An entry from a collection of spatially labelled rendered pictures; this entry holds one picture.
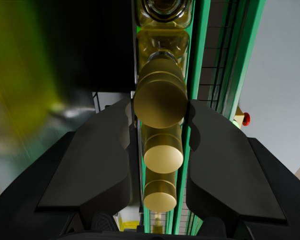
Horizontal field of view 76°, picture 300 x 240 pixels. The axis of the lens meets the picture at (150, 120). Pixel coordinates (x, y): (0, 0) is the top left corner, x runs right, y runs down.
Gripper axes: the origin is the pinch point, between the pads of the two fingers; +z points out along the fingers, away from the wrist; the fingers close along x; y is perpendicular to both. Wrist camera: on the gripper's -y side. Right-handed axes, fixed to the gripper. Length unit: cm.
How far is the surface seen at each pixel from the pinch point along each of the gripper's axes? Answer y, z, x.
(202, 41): 0.0, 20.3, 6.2
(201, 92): 12.3, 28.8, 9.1
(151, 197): 10.8, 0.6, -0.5
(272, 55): 7, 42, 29
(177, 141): 4.5, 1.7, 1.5
